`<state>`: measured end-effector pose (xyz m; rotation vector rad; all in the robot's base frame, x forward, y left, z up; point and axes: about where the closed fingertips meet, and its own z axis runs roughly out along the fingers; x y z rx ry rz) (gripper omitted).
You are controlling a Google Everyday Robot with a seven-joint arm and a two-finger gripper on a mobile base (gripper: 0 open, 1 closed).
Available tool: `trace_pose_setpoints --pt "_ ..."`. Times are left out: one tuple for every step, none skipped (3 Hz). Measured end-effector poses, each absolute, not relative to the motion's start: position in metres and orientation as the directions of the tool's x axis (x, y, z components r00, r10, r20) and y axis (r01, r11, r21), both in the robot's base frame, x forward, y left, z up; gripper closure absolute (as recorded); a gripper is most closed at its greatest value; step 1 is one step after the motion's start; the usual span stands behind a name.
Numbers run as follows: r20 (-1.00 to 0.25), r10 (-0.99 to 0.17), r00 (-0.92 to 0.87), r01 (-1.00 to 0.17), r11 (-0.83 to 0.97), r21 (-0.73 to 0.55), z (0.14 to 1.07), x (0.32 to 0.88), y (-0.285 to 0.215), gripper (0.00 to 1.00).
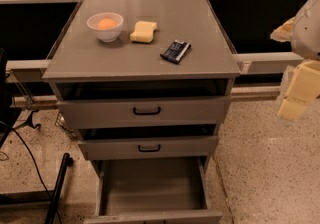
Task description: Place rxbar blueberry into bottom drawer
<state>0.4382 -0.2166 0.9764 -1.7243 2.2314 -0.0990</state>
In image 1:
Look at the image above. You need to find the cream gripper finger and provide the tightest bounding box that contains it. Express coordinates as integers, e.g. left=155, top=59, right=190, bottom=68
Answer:
left=270, top=17, right=295, bottom=42
left=278, top=60, right=320, bottom=121

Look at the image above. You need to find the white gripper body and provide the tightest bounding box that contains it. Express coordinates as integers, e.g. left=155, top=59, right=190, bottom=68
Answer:
left=291, top=0, right=320, bottom=60

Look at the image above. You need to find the dark blue rxbar wrapper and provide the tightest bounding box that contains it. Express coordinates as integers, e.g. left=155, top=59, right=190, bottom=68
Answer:
left=160, top=40, right=191, bottom=64

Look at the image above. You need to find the grey middle drawer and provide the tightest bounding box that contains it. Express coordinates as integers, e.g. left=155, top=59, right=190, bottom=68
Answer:
left=79, top=124, right=218, bottom=160

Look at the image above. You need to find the grey drawer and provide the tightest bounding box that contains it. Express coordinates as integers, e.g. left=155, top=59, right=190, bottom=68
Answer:
left=58, top=79, right=231, bottom=129
left=79, top=124, right=218, bottom=160
left=84, top=157, right=222, bottom=224

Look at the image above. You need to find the grey drawer cabinet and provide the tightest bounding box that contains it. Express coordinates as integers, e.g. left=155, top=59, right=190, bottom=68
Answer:
left=42, top=0, right=242, bottom=224

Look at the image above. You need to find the grey bottom drawer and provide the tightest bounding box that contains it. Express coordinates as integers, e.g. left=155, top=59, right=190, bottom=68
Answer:
left=84, top=157, right=222, bottom=224

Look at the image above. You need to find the grey top drawer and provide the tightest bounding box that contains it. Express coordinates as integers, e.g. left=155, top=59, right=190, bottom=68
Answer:
left=58, top=79, right=231, bottom=129

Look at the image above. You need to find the yellow sponge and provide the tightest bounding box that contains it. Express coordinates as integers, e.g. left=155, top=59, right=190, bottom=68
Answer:
left=130, top=21, right=157, bottom=43

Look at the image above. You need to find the white bowl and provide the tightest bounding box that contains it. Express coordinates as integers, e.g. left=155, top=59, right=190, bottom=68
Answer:
left=87, top=13, right=124, bottom=42

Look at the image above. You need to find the orange fruit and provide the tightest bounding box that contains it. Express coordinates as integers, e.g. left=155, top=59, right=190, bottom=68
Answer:
left=98, top=18, right=117, bottom=30

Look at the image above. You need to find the black pole stand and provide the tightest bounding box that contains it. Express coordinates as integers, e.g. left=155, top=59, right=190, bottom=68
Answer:
left=45, top=153, right=72, bottom=224

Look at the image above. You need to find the black top drawer handle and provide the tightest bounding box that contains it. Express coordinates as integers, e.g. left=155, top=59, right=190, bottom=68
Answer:
left=132, top=107, right=161, bottom=116

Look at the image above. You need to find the black drawer handle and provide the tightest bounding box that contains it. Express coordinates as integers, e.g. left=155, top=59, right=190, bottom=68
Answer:
left=138, top=144, right=161, bottom=153
left=132, top=107, right=161, bottom=116

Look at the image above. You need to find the black middle drawer handle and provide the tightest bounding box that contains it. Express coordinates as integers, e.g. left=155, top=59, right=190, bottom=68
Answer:
left=138, top=144, right=161, bottom=153

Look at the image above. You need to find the black cable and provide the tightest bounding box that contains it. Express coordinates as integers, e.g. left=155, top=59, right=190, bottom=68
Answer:
left=0, top=120, right=63, bottom=224

